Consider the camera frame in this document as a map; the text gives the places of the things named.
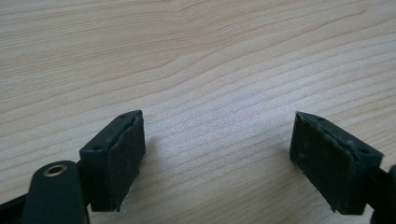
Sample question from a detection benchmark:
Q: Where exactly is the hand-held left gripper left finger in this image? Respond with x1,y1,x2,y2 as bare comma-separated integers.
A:
78,109,147,213

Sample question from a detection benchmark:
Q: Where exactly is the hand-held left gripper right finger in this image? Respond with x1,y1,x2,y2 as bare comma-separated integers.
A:
289,111,385,216

